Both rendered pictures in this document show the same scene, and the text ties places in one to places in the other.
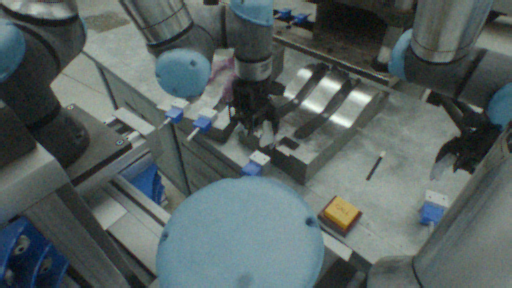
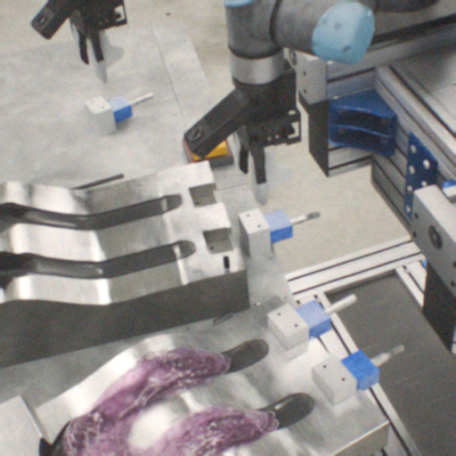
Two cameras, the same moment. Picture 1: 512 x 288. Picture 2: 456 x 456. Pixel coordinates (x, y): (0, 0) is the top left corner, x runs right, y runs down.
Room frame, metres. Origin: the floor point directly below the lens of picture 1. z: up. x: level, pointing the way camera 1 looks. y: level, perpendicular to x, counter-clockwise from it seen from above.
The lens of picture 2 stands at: (1.37, 0.57, 1.80)
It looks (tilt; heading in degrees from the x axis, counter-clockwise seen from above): 43 degrees down; 218
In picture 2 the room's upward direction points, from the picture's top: 6 degrees counter-clockwise
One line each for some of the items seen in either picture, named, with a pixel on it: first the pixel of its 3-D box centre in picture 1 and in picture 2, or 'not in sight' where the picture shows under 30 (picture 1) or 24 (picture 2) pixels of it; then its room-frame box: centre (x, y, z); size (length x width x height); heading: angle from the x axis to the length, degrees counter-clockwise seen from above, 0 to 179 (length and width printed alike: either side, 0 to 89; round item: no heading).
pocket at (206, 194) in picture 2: (287, 149); (206, 203); (0.57, -0.09, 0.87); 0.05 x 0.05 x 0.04; 47
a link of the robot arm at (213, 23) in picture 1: (196, 31); (329, 20); (0.52, 0.11, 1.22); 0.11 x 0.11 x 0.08; 0
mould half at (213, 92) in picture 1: (227, 80); (166, 442); (0.95, 0.10, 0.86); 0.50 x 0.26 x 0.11; 154
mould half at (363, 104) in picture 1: (319, 107); (69, 256); (0.76, -0.21, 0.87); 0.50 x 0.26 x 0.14; 137
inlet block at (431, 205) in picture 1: (431, 219); (122, 107); (0.37, -0.42, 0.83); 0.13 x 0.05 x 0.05; 154
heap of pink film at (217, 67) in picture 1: (227, 71); (161, 417); (0.94, 0.10, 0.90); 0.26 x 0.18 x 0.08; 154
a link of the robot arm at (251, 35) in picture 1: (250, 26); (256, 7); (0.53, 0.01, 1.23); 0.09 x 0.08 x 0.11; 90
